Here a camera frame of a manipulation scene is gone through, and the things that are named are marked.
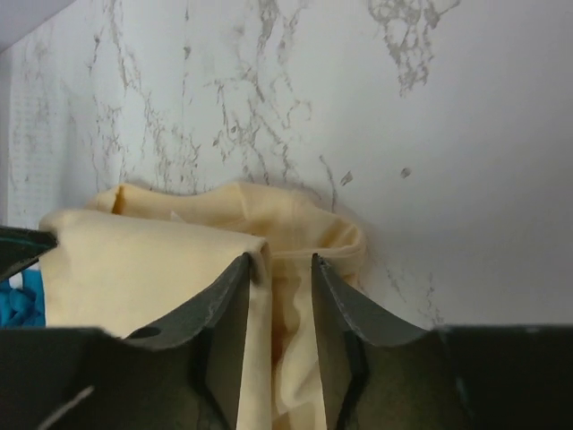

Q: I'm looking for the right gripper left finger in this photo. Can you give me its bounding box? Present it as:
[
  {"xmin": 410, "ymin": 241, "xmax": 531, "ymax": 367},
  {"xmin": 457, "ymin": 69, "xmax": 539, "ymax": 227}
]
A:
[{"xmin": 1, "ymin": 254, "xmax": 250, "ymax": 429}]

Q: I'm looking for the blue folded t shirt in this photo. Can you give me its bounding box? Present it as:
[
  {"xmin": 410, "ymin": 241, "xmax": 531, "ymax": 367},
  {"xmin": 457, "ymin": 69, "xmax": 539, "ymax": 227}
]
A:
[{"xmin": 1, "ymin": 266, "xmax": 46, "ymax": 328}]

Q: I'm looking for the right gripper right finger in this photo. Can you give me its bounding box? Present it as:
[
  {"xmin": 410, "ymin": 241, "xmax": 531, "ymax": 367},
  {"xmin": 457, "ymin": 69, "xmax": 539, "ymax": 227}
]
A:
[{"xmin": 312, "ymin": 255, "xmax": 572, "ymax": 429}]

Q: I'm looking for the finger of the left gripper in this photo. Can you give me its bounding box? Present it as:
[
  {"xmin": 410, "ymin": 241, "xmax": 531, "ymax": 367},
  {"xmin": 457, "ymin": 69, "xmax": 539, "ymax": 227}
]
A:
[{"xmin": 0, "ymin": 226, "xmax": 57, "ymax": 281}]

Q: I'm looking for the yellow t shirt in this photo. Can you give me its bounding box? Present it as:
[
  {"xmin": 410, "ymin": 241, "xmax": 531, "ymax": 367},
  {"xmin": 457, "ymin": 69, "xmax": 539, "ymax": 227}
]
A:
[{"xmin": 39, "ymin": 183, "xmax": 366, "ymax": 429}]

